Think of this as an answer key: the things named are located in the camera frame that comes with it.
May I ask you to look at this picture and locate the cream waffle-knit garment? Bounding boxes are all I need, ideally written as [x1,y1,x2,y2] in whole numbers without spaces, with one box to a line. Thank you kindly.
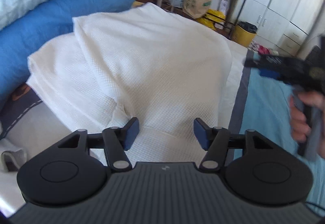
[28,3,232,163]

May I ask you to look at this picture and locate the pink slippers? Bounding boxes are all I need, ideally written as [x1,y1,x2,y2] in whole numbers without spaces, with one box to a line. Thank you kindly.
[257,45,273,55]

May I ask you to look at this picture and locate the white sneakers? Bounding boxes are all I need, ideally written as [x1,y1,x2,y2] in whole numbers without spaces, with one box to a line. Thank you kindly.
[248,40,259,51]

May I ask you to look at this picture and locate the yellow trash bin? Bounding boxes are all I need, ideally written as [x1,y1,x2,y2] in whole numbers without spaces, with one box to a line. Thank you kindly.
[231,21,258,47]

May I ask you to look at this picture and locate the person's right hand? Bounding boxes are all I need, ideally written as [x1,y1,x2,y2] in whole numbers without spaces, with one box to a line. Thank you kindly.
[289,91,324,143]

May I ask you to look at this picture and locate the blue pillow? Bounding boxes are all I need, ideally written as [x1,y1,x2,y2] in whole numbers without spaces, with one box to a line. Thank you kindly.
[1,0,135,105]

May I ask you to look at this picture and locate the yellow plastic bag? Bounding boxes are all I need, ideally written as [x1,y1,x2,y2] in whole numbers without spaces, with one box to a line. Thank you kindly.
[196,9,226,31]

